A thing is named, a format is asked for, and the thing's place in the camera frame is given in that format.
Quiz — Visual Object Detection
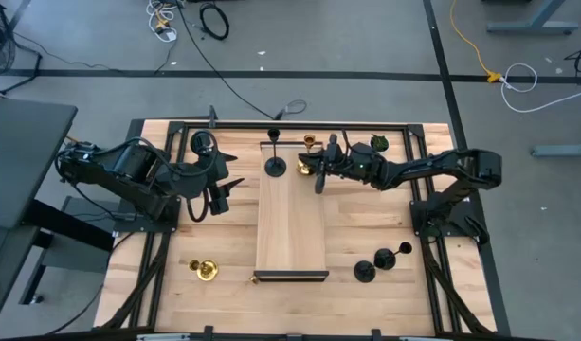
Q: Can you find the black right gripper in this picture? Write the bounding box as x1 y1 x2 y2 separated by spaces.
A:
298 134 376 195

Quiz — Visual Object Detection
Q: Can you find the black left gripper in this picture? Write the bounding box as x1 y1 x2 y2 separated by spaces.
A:
178 132 246 217

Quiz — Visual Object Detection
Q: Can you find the gold candlestick holder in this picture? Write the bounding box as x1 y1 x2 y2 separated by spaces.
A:
187 258 220 283
296 134 318 177

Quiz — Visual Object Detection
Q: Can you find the black candlestick holder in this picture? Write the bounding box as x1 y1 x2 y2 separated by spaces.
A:
372 241 414 272
263 127 288 179
353 259 377 284

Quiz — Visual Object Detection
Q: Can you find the green plant in white pot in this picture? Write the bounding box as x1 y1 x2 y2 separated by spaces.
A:
369 134 390 153

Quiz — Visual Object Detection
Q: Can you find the black side table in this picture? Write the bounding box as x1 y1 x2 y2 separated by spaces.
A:
0 97 117 332

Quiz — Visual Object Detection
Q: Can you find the black floor fan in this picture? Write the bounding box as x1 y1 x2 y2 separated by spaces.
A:
0 0 44 96

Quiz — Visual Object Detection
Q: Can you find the black aluminium table frame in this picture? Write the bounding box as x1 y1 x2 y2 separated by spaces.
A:
93 104 513 341

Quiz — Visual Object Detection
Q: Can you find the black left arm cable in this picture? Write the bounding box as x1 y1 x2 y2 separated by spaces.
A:
186 188 211 224

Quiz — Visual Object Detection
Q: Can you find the grey looped cable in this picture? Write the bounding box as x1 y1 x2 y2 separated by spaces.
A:
273 99 309 122

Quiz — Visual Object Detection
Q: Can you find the wooden riser with black frame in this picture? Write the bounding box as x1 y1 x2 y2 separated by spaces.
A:
252 140 330 284

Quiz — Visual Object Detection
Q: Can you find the long black floor cable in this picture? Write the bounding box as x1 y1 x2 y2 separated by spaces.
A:
174 0 278 120

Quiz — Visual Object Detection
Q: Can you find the coiled black cable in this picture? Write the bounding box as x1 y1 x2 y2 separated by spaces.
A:
198 1 231 42

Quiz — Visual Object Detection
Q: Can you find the white cable bundle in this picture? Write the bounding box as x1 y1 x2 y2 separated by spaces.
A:
145 0 180 44

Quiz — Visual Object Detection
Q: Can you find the yellow extension cord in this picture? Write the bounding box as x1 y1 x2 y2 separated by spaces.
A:
449 0 503 84

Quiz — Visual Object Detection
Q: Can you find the white floor cable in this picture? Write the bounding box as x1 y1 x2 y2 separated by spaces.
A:
499 62 581 115

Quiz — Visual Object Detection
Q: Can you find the black cable bundle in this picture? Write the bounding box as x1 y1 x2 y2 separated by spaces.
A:
563 42 581 78

